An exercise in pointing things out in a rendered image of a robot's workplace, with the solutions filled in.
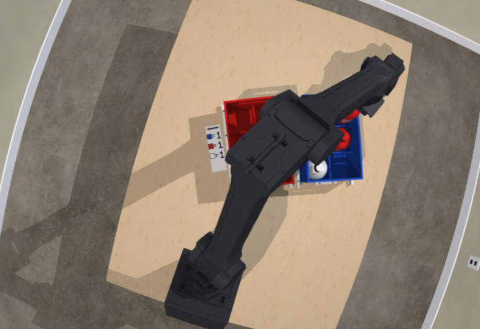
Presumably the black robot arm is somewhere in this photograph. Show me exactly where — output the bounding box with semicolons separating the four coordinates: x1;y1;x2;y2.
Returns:
177;53;405;307

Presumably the red crate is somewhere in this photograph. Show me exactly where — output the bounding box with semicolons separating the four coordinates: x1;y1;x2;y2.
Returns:
223;96;274;148

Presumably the white paper pick list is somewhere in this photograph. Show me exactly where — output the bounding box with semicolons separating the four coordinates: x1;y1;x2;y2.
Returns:
205;124;227;172

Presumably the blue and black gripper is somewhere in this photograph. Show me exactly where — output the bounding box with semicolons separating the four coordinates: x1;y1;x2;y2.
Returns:
357;99;384;118

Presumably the blue plastic crate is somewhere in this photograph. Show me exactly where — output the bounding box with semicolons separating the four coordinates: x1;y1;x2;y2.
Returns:
299;115;363;183

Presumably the red bottle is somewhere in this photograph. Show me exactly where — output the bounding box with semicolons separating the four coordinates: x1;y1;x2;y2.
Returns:
340;110;360;123
335;127;351;151

